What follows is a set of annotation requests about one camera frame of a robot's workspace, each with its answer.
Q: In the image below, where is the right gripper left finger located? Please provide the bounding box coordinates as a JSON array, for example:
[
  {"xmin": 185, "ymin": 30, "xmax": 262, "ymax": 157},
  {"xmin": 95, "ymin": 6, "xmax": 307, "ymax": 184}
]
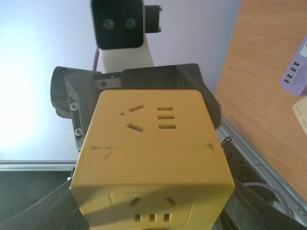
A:
[{"xmin": 0, "ymin": 180, "xmax": 89, "ymax": 230}]

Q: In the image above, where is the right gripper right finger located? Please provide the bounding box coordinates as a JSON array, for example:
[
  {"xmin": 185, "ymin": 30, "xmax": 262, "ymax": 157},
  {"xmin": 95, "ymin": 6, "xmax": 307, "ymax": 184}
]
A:
[{"xmin": 215, "ymin": 179, "xmax": 306, "ymax": 230}]

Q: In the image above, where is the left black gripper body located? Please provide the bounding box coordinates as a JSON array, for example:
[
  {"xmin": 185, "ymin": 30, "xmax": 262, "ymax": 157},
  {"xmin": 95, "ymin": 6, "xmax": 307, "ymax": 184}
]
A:
[{"xmin": 50, "ymin": 63, "xmax": 222, "ymax": 151}]

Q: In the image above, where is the yellow cube socket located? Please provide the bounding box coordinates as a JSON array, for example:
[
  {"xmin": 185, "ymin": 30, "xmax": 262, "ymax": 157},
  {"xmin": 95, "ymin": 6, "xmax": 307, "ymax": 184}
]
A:
[{"xmin": 71, "ymin": 90, "xmax": 235, "ymax": 230}]

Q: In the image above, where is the beige cube socket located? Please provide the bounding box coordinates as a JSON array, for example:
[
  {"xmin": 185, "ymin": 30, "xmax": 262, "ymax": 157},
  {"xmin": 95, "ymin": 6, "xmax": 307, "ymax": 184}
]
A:
[{"xmin": 292, "ymin": 96, "xmax": 307, "ymax": 134}]

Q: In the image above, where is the purple power strip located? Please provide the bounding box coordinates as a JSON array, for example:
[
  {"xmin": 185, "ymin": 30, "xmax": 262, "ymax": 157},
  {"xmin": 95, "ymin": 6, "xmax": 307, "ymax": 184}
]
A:
[{"xmin": 280, "ymin": 36, "xmax": 307, "ymax": 97}]

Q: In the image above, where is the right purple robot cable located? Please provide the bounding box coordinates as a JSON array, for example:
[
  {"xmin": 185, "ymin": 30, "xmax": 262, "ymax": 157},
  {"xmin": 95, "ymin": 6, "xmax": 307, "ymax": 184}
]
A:
[{"xmin": 243, "ymin": 182, "xmax": 292, "ymax": 216}]

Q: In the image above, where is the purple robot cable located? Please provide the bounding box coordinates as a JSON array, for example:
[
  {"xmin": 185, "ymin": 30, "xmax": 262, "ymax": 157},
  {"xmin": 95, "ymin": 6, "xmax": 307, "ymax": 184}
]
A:
[
  {"xmin": 243, "ymin": 182, "xmax": 292, "ymax": 216},
  {"xmin": 92, "ymin": 46, "xmax": 100, "ymax": 72}
]

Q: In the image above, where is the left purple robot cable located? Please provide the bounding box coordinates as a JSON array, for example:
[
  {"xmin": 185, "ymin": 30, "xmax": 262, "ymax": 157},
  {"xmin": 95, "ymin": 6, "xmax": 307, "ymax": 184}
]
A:
[{"xmin": 92, "ymin": 46, "xmax": 100, "ymax": 72}]

